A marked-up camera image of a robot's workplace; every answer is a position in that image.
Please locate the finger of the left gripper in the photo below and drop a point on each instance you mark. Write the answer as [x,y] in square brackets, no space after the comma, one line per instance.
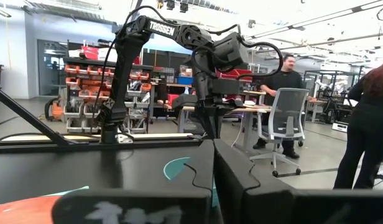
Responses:
[219,124]
[210,124]

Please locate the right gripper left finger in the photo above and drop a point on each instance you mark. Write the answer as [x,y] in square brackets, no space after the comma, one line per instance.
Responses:
[132,208]

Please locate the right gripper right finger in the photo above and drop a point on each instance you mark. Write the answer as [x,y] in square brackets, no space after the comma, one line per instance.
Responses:
[272,205]

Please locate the teal green bowl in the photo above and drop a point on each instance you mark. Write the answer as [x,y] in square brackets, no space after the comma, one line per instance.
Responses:
[174,168]

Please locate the red round plate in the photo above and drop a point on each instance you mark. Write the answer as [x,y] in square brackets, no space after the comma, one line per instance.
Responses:
[20,211]

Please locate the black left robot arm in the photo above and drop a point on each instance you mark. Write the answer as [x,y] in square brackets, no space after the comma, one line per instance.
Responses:
[126,62]

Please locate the wooden top work desk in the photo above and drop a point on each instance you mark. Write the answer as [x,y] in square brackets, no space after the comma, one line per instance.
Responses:
[241,109]

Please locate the blue storage bin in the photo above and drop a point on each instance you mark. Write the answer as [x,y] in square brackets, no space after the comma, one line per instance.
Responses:
[184,80]

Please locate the red storage bin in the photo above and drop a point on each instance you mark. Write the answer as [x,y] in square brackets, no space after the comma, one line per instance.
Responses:
[173,99]

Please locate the small cardboard box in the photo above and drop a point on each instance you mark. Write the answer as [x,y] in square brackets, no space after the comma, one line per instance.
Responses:
[186,71]

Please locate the pale wooden side board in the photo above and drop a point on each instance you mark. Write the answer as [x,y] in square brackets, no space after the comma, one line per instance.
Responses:
[160,135]

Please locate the white mesh office chair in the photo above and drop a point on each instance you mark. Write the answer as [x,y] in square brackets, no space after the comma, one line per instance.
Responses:
[288,109]

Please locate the person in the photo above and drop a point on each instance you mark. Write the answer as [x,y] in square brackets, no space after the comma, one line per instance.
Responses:
[281,82]
[368,124]

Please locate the black ceiling spotlight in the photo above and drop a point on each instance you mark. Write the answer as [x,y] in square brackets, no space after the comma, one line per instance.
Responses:
[184,7]
[170,4]

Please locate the white floor box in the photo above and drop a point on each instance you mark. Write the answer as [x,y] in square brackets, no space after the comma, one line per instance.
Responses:
[340,127]

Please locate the shelf rack with orange bins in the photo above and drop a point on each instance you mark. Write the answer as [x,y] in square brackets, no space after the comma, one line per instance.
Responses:
[85,90]

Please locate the orange shop vacuum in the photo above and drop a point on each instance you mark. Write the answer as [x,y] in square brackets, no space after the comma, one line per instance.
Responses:
[56,110]

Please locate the red box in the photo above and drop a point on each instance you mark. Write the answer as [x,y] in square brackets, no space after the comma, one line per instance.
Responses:
[89,53]

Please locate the glass door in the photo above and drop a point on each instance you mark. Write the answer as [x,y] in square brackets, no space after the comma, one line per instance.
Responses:
[51,68]

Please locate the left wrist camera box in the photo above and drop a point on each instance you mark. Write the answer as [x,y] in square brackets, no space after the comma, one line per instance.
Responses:
[228,86]

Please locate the black metal frame cell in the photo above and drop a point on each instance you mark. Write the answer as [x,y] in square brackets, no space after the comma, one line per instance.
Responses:
[334,93]

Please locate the black diagonal frame strut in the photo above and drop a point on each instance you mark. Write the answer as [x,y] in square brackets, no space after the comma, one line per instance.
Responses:
[26,116]

